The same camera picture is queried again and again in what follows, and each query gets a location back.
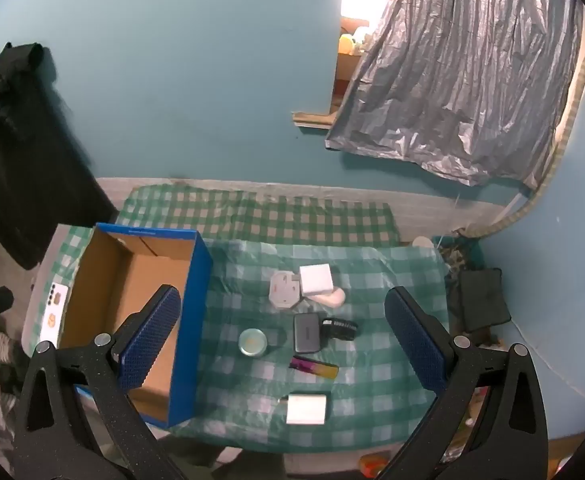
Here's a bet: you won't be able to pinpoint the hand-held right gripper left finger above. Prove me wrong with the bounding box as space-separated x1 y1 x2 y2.
12 284 182 480

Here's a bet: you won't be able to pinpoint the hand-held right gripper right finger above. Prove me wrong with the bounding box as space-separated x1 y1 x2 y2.
380 286 553 480

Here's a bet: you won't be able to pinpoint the blue cardboard box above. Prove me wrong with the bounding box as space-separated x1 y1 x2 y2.
55 222 213 429

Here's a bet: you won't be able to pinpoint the black ribbed object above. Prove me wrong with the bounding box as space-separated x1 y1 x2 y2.
320 318 359 342

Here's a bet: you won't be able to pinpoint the white oval power bank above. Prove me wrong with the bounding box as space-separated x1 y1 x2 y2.
309 287 347 308

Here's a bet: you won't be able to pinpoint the round metal tin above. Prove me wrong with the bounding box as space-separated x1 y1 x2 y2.
238 328 268 358

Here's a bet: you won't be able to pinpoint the colourful lighter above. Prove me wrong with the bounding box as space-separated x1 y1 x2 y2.
290 356 340 379

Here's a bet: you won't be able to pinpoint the black charger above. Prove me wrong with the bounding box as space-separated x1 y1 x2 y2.
293 312 322 354

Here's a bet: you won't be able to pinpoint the white cube charger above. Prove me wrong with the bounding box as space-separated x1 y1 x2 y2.
299 263 334 297

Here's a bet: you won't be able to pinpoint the white plug charger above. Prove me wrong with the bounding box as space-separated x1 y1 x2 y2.
278 392 329 427

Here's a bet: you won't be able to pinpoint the white hexagonal travel adapter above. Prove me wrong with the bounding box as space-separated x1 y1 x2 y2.
269 270 304 311

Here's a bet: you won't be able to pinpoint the white phone with gold stickers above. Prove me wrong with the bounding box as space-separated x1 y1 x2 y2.
40 282 68 343

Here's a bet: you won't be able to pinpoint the black bag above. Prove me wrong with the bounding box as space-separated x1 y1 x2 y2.
447 267 513 333

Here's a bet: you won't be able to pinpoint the dark patterned cloth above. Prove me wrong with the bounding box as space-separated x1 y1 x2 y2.
435 232 486 281

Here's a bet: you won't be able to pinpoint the green checked plastic tablecloth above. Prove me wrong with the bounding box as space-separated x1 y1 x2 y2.
50 225 451 456

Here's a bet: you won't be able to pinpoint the orange object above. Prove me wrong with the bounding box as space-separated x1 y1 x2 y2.
360 454 388 478

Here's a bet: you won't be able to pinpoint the black hanging cloth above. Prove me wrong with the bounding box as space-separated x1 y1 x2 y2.
0 42 118 271

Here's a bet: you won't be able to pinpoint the small-check green cloth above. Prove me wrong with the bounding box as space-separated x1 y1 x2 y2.
115 183 401 247

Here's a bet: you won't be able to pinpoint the silver foil curtain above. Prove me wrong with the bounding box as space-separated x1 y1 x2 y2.
325 0 585 188

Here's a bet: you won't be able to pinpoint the yellow items on sill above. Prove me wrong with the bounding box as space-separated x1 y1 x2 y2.
339 27 373 56

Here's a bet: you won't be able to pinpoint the striped rope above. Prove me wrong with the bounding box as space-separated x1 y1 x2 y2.
477 35 585 236

